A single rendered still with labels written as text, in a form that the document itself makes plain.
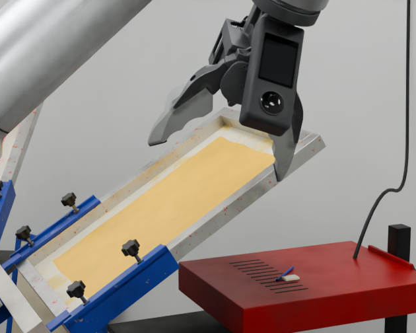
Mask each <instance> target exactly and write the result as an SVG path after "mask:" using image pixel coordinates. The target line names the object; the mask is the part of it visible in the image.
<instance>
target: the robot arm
mask: <svg viewBox="0 0 416 333"><path fill-rule="evenodd" d="M151 1H152V0H10V1H9V2H8V3H7V4H6V5H5V6H4V7H3V8H2V9H1V10H0V158H1V157H2V156H3V140H4V138H5V136H6V135H8V134H9V133H10V132H11V131H12V130H13V129H14V128H15V127H17V126H18V125H19V124H20V123H21V122H22V121H23V120H24V119H25V118H26V117H27V116H28V115H29V114H30V113H31V112H32V111H33V110H35V109H36V108H37V107H38V106H39V105H40V104H41V103H42V102H43V101H45V99H47V97H49V95H51V94H52V93H53V92H54V91H55V90H56V89H57V88H58V87H59V86H61V85H62V84H63V83H64V82H65V81H66V80H67V79H68V78H69V77H70V76H72V74H74V72H76V70H78V69H79V68H80V67H81V66H82V65H83V64H84V63H85V62H86V61H88V60H89V59H90V58H91V57H92V56H93V55H94V54H95V53H96V52H97V51H98V50H99V49H100V48H101V47H102V46H103V45H104V44H106V43H107V42H108V41H109V40H110V39H111V38H112V37H113V36H115V35H116V34H117V33H118V32H119V31H120V30H121V29H122V28H123V27H124V26H125V25H126V24H127V23H128V22H129V21H130V20H132V19H133V18H134V17H135V16H136V15H137V14H138V13H139V12H141V11H142V10H143V9H144V8H145V7H146V6H147V5H148V4H149V3H150V2H151ZM252 2H253V3H254V5H253V7H252V9H251V11H250V14H249V15H248V16H245V17H244V18H243V19H242V21H241V22H238V21H235V20H231V19H229V18H226V19H225V22H224V24H223V27H222V28H221V31H220V33H219V35H218V38H217V40H216V42H215V45H214V47H213V49H212V51H211V54H210V56H209V59H208V60H209V65H206V66H204V67H202V68H201V69H199V70H198V71H197V72H195V73H194V74H193V75H192V76H191V78H190V79H189V81H188V82H187V84H186V85H178V86H177V87H175V88H173V89H172V90H171V91H170V92H169V94H168V96H167V99H166V104H165V107H164V111H163V112H162V114H161V115H160V116H159V118H158V119H157V121H156V122H155V124H154V126H153V127H152V130H151V132H150V135H149V138H148V141H147V143H148V145H149V146H150V147H151V146H154V145H159V144H162V143H166V142H167V139H168V138H169V137H170V136H171V135H172V134H173V133H174V132H176V131H180V130H182V129H183V128H184V126H185V125H186V124H187V123H188V122H189V121H190V120H192V119H195V118H202V117H204V116H206V115H208V114H209V113H210V112H212V111H213V95H214V94H215V93H216V92H217V91H218V90H219V89H220V90H221V93H222V95H223V96H224V97H225V98H226V99H227V102H228V106H229V107H233V106H234V105H236V104H239V105H241V110H240V117H239V122H240V124H241V125H242V126H246V127H248V128H252V129H255V130H259V131H262V132H265V133H268V136H269V137H270V138H271V139H272V140H273V145H272V147H271V148H272V151H273V156H274V157H275V162H274V163H273V167H274V170H275V175H276V179H277V182H280V181H282V180H283V178H284V177H285V175H286V173H287V171H288V169H289V167H290V165H291V163H292V160H293V157H294V154H295V149H296V144H297V143H298V139H299V135H300V131H301V127H302V122H303V107H302V103H301V101H300V97H299V94H298V93H297V91H296V88H297V81H298V72H299V67H300V59H301V53H302V45H303V40H304V30H303V29H302V28H299V27H296V26H303V27H309V26H313V25H315V23H316V21H317V19H318V17H319V15H320V13H321V11H323V10H324V9H325V8H326V7H327V5H328V3H329V0H252ZM232 25H233V26H237V27H233V26H232ZM222 36H223V37H222ZM221 38H222V39H221ZM220 40H221V42H220ZM219 42H220V43H219ZM218 45H219V47H218V48H217V46H218ZM216 50H217V51H216ZM215 51H216V53H215Z"/></svg>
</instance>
